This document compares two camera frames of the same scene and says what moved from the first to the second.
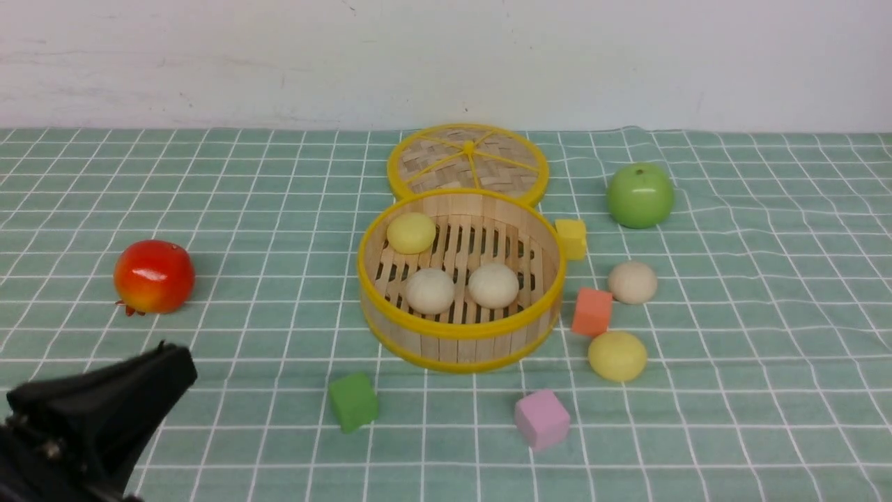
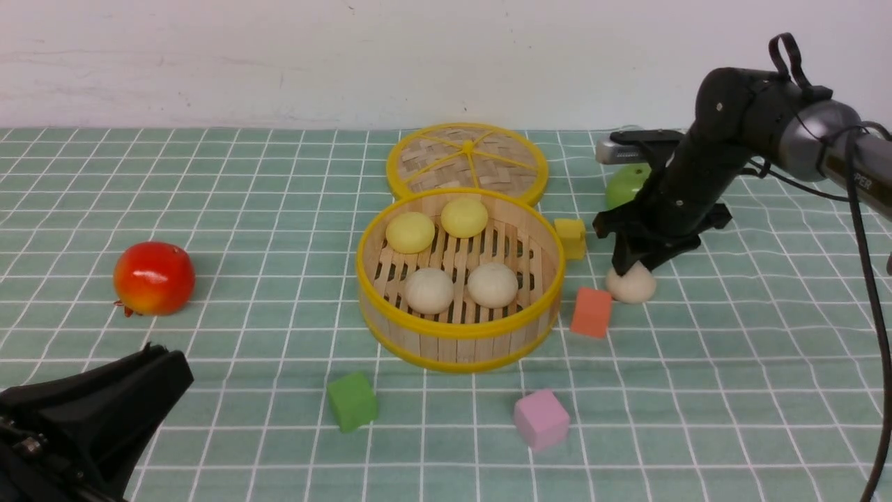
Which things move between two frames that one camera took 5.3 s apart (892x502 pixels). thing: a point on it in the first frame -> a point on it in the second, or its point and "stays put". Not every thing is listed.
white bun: x=430 y=291 stays put
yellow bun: x=617 y=356 -> x=464 y=217
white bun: x=631 y=282 stays put
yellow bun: x=412 y=233 stays put
